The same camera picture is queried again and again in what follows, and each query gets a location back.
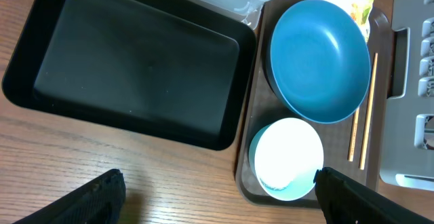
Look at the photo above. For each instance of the left wooden chopstick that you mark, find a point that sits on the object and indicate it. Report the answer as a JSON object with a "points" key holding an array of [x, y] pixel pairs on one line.
{"points": [[353, 137]]}

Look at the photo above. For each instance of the brown plastic serving tray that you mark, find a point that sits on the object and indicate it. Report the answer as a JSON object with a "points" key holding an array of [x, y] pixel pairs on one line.
{"points": [[264, 108]]}

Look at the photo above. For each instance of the black plastic bin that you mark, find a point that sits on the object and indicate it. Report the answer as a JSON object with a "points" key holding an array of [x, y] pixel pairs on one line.
{"points": [[166, 68]]}

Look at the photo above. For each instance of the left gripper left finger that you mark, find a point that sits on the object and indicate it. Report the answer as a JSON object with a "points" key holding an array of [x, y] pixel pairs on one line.
{"points": [[97, 202]]}

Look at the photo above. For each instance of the yellow green snack wrapper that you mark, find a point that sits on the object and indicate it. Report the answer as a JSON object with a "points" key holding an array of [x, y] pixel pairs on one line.
{"points": [[360, 12]]}

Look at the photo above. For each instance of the right wooden chopstick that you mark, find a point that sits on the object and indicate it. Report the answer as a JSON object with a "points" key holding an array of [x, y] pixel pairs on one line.
{"points": [[369, 109]]}

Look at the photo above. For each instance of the wooden chopstick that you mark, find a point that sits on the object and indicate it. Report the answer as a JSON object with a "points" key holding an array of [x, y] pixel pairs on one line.
{"points": [[369, 109], [353, 137]]}

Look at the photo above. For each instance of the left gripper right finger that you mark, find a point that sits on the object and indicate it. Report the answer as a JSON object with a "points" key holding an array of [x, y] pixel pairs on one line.
{"points": [[343, 200]]}

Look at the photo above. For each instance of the large dark blue bowl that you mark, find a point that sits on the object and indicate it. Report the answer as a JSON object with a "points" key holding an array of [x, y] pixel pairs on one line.
{"points": [[318, 62]]}

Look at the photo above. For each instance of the grey dishwasher rack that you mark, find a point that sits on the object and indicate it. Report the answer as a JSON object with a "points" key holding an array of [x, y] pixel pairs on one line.
{"points": [[407, 139]]}

